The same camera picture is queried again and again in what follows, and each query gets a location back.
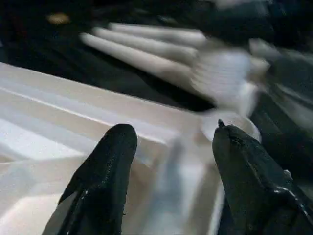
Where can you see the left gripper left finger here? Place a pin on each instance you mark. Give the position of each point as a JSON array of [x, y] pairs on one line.
[[105, 171]]

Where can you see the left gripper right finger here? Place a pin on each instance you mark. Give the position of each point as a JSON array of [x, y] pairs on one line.
[[249, 183]]

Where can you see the white plastic table top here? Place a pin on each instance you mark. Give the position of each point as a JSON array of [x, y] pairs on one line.
[[49, 110]]

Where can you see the small tan label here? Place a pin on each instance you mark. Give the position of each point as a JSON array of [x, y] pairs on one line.
[[58, 18]]

